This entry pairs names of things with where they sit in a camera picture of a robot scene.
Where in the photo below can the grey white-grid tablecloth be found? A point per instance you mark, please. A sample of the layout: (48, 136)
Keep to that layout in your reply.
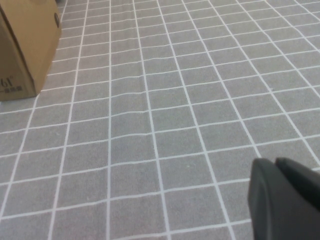
(150, 125)

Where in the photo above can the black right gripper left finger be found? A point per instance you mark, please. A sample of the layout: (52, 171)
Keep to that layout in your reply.
(282, 207)

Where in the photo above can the brown cardboard shoe box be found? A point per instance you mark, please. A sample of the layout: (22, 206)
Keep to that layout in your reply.
(30, 37)

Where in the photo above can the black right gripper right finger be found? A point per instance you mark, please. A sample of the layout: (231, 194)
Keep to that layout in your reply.
(300, 170)

